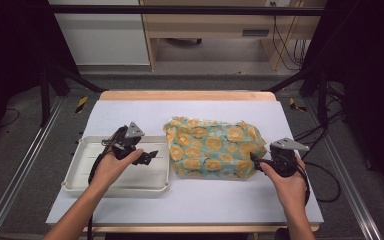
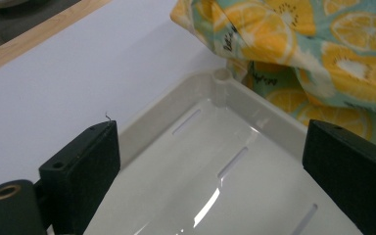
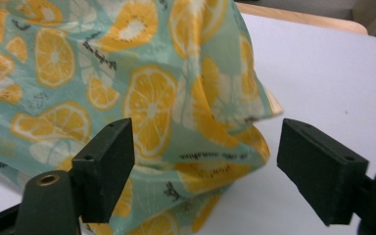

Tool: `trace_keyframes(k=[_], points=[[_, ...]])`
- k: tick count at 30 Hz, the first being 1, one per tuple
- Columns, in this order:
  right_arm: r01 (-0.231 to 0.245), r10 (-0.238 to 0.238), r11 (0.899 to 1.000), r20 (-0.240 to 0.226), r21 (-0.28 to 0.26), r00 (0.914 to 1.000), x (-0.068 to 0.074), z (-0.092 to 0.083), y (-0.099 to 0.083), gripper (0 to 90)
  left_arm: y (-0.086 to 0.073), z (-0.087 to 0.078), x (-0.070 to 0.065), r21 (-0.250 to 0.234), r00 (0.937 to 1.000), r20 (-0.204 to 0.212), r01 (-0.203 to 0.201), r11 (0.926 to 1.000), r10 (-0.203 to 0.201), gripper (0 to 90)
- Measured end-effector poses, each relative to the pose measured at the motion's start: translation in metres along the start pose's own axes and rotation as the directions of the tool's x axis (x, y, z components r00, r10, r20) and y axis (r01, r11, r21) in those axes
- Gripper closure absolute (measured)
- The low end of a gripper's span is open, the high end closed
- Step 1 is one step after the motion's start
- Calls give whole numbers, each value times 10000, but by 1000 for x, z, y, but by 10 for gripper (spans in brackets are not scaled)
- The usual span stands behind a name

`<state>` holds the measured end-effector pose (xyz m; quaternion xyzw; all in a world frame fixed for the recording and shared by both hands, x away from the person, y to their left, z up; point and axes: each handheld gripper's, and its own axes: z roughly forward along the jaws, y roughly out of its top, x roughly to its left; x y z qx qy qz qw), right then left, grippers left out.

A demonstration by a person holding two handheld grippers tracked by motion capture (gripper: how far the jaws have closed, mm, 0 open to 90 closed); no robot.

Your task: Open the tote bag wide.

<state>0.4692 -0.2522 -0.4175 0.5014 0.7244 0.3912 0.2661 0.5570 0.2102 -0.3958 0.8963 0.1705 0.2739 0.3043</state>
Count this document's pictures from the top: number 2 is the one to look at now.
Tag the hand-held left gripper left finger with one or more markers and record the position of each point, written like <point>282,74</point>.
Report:
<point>81,169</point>

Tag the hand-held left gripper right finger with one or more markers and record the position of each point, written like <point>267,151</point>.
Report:
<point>355,173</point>

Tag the white plastic tray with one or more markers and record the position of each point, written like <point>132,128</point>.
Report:
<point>209,163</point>

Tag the lemon print cloth bag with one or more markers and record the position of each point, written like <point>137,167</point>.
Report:
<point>306,49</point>

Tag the white table cover sheet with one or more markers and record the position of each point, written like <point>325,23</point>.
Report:
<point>78,71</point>

